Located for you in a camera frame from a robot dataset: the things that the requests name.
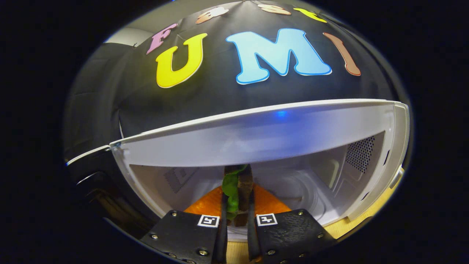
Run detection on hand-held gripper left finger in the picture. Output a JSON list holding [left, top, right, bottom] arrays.
[[139, 185, 229, 264]]

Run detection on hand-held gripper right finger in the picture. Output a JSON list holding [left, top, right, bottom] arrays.
[[247, 183, 337, 264]]

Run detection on brown bread lettuce sandwich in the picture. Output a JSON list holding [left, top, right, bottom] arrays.
[[222, 164, 254, 227]]

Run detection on white microwave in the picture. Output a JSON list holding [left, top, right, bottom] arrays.
[[66, 98, 410, 242]]

